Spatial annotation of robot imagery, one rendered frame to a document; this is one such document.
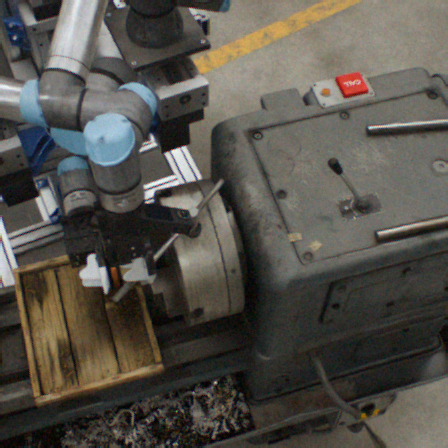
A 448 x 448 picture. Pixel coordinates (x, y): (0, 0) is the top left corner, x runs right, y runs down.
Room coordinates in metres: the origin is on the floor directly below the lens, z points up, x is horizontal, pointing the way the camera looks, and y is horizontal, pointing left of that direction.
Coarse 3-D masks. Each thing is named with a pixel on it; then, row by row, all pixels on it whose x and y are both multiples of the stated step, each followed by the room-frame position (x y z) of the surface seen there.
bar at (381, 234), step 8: (440, 216) 0.79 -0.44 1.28; (408, 224) 0.76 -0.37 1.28; (416, 224) 0.76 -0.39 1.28; (424, 224) 0.76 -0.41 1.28; (432, 224) 0.77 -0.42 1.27; (440, 224) 0.77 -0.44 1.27; (376, 232) 0.74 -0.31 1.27; (384, 232) 0.74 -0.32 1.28; (392, 232) 0.74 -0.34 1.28; (400, 232) 0.75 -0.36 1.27; (408, 232) 0.75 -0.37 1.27
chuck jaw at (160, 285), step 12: (156, 276) 0.72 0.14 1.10; (168, 276) 0.72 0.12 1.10; (144, 288) 0.70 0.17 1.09; (156, 288) 0.69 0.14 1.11; (168, 288) 0.69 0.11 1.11; (180, 288) 0.69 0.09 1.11; (156, 300) 0.67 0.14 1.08; (168, 300) 0.66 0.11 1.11; (180, 300) 0.66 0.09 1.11; (168, 312) 0.64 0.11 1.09; (180, 312) 0.64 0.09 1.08; (192, 312) 0.64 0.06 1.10
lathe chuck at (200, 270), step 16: (160, 192) 0.88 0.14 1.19; (176, 192) 0.87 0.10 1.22; (192, 192) 0.86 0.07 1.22; (208, 224) 0.78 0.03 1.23; (176, 240) 0.74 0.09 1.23; (192, 240) 0.74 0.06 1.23; (208, 240) 0.74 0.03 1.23; (176, 256) 0.71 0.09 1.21; (192, 256) 0.71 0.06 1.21; (208, 256) 0.71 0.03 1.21; (176, 272) 0.73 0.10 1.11; (192, 272) 0.68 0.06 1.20; (208, 272) 0.69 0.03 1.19; (224, 272) 0.69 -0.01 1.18; (192, 288) 0.66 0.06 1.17; (208, 288) 0.67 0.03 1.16; (224, 288) 0.67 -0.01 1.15; (192, 304) 0.64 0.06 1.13; (208, 304) 0.65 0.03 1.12; (224, 304) 0.66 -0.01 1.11; (192, 320) 0.63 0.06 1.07; (208, 320) 0.65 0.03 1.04
